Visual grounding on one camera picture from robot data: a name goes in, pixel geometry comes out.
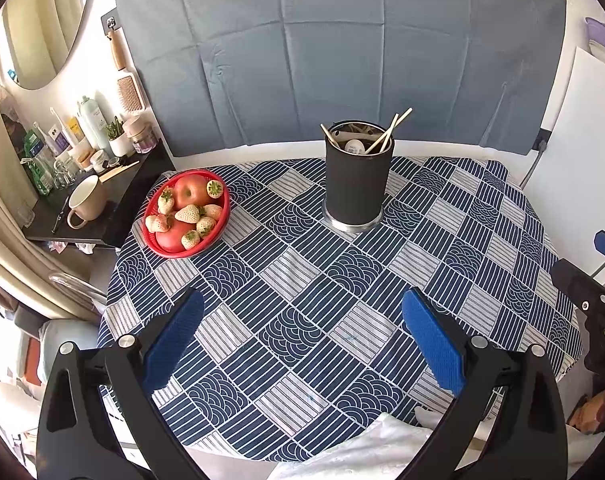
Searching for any beige chopstick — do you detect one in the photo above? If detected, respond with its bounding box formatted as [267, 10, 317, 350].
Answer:
[376, 113, 399, 153]
[365, 107, 413, 155]
[320, 122, 341, 150]

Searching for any black metal utensil holder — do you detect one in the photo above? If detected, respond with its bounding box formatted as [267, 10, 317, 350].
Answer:
[323, 120, 395, 233]

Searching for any white spoon yellow handle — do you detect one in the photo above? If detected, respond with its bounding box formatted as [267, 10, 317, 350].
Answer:
[343, 139, 365, 155]

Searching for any person's right hand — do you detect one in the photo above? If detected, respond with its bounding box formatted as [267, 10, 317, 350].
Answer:
[567, 389, 605, 434]

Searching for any white foam board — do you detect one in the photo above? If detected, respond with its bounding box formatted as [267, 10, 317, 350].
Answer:
[525, 49, 605, 284]

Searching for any cream curtain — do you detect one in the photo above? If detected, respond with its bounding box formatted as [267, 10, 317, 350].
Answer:
[0, 34, 102, 321]

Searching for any red apple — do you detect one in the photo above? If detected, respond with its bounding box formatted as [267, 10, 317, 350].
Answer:
[155, 220, 195, 254]
[173, 174, 211, 209]

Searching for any beige mug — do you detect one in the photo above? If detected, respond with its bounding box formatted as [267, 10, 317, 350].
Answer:
[66, 174, 107, 231]

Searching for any blue patterned tablecloth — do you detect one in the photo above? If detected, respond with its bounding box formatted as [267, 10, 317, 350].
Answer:
[97, 157, 583, 462]

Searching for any white strawberry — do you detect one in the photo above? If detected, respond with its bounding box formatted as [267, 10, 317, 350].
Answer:
[206, 180, 224, 200]
[174, 204, 200, 224]
[157, 186, 176, 214]

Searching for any red fruit basket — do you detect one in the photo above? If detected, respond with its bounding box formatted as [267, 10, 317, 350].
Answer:
[142, 169, 231, 259]

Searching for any small potted plant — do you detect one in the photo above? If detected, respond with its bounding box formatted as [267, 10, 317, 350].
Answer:
[107, 116, 134, 158]

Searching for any pink lidded jar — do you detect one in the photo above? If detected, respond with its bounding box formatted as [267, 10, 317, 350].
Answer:
[122, 115, 157, 154]

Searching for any white pump bottle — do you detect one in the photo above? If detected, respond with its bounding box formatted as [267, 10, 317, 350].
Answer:
[79, 96, 112, 154]

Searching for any wooden hair brush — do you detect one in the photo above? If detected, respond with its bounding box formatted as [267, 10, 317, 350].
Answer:
[107, 30, 127, 72]

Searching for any grey-blue backdrop cloth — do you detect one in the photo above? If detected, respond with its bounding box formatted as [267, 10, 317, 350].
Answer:
[116, 0, 566, 157]

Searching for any round wall mirror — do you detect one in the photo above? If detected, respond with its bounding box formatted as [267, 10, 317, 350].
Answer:
[2, 0, 86, 90]

